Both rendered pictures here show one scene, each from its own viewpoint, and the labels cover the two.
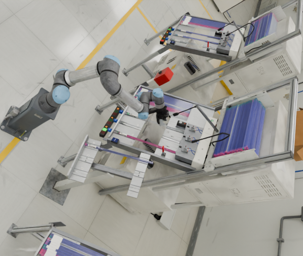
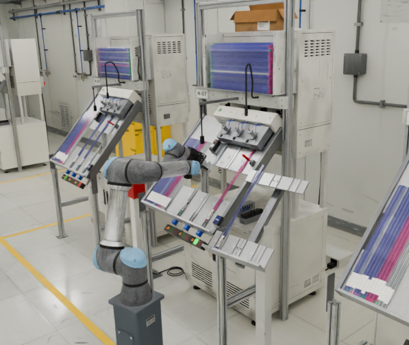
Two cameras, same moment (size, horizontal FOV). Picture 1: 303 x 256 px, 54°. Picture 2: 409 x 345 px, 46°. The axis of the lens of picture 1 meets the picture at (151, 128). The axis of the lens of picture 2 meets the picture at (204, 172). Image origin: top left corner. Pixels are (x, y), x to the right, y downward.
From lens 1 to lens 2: 1.20 m
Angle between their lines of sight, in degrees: 27
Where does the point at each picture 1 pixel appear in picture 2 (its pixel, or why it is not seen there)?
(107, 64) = (118, 165)
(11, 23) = not seen: outside the picture
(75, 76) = (115, 228)
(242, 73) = (162, 98)
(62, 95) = (136, 253)
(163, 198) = (310, 212)
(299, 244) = (388, 81)
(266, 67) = (164, 66)
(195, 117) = (208, 135)
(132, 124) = (199, 205)
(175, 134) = (227, 154)
